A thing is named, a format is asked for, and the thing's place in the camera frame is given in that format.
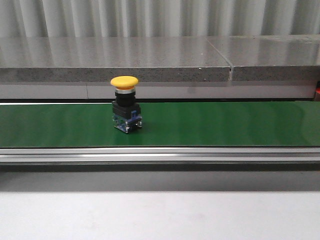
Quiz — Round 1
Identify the grey stone slab left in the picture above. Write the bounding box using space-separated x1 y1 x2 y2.
0 37 230 83

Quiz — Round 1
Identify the green conveyor belt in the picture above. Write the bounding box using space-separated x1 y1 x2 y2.
0 101 320 148

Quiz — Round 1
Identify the silver aluminium conveyor rail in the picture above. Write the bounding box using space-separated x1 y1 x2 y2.
0 147 320 164

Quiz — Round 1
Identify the orange red object at edge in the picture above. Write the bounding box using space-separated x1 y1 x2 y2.
313 81 320 102

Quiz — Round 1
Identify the grey stone slab right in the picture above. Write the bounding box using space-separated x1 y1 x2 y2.
207 35 320 83

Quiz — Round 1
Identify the white corrugated curtain backdrop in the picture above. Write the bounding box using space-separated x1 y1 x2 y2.
0 0 320 37

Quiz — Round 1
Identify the grey stone slab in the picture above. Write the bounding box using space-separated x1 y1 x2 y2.
0 37 230 83
207 35 320 83

